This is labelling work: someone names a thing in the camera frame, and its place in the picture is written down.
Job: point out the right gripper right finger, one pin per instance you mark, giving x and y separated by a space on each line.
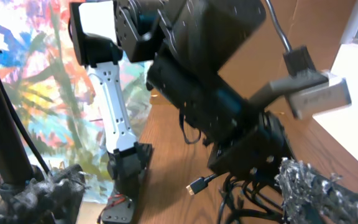
308 196

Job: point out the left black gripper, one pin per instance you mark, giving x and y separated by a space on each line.
256 153

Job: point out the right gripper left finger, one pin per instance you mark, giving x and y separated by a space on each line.
57 199

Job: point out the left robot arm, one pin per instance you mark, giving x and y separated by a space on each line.
186 42

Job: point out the colourful painted backdrop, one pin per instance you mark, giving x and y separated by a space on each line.
51 92

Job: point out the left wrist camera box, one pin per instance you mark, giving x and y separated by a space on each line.
307 93

